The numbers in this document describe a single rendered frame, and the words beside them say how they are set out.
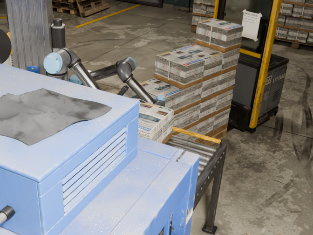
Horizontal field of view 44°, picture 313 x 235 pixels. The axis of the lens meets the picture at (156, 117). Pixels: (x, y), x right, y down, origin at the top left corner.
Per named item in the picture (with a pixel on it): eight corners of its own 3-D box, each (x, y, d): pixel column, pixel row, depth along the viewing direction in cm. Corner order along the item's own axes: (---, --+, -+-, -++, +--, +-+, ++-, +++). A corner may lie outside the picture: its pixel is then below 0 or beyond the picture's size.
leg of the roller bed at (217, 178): (207, 225, 320) (218, 156, 288) (214, 228, 318) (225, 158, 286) (205, 230, 315) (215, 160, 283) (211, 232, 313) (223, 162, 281)
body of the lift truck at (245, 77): (209, 110, 508) (217, 51, 470) (232, 99, 543) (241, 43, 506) (255, 130, 466) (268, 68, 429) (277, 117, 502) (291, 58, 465)
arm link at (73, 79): (66, 93, 313) (65, 78, 306) (74, 87, 324) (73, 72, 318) (79, 96, 310) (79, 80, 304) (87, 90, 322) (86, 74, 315)
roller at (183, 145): (155, 139, 291) (156, 133, 289) (215, 157, 274) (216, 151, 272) (152, 142, 287) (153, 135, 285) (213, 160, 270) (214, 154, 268)
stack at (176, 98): (107, 171, 378) (107, 93, 339) (185, 132, 454) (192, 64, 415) (134, 190, 355) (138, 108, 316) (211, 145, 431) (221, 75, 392)
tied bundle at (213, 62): (173, 71, 396) (175, 49, 385) (192, 65, 415) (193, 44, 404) (202, 82, 373) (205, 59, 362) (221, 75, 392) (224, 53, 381)
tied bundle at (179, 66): (153, 78, 376) (154, 54, 366) (173, 71, 396) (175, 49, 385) (183, 90, 354) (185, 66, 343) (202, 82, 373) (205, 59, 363)
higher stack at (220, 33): (184, 132, 454) (196, 21, 393) (200, 124, 473) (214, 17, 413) (211, 145, 431) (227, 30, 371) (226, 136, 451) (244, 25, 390)
